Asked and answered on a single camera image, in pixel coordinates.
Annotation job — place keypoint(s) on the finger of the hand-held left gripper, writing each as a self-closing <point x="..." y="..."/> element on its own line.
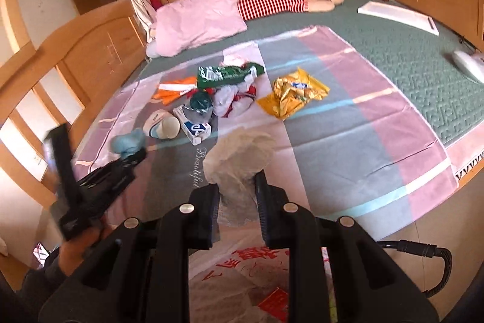
<point x="113" y="175"/>

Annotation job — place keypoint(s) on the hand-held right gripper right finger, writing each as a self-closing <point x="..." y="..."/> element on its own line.
<point x="262" y="209"/>

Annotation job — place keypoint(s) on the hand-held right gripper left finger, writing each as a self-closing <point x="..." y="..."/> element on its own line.
<point x="213" y="221"/>

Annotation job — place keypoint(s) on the blue wrapper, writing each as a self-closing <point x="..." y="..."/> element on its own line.
<point x="126" y="141"/>

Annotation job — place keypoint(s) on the white plastic bag red print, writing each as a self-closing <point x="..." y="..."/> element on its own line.
<point x="238" y="156"/>

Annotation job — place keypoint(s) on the person's left forearm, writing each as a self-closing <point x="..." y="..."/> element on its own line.
<point x="41" y="285"/>

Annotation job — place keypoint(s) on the person's left hand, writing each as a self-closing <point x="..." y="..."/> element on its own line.
<point x="77" y="249"/>

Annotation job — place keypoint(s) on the white paper cup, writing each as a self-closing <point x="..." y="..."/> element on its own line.
<point x="160" y="124"/>

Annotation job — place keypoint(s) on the pink grey patterned sheet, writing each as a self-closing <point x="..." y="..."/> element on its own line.
<point x="340" y="156"/>

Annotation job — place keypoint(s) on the white and blue box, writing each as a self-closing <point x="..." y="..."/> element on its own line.
<point x="194" y="128"/>

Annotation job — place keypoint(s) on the red paper packet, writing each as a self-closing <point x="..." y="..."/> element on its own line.
<point x="274" y="304"/>

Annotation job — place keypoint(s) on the orange wrapper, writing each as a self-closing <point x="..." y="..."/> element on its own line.
<point x="174" y="88"/>

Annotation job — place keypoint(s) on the white and red plastic bag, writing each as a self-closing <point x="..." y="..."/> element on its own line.
<point x="234" y="101"/>

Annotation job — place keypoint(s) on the dark green round lid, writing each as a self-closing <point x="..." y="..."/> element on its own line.
<point x="200" y="103"/>

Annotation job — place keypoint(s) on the yellow snack bag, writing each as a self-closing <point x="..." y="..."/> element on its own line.
<point x="291" y="96"/>

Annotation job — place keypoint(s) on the wooden headboard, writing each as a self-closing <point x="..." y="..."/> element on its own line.
<point x="94" y="46"/>

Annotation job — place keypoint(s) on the green snack bag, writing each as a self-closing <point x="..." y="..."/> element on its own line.
<point x="223" y="75"/>

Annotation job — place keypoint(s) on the white patterned pillow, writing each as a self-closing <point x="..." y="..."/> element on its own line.
<point x="145" y="16"/>

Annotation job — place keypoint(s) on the pink pillow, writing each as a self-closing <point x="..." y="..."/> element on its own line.
<point x="196" y="20"/>

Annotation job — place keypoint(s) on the red white striped cushion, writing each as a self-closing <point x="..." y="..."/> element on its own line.
<point x="272" y="5"/>

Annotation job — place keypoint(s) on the green quilted mattress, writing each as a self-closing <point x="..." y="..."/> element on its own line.
<point x="397" y="54"/>

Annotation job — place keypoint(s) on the white handheld appliance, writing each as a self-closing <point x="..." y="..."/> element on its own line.
<point x="470" y="63"/>

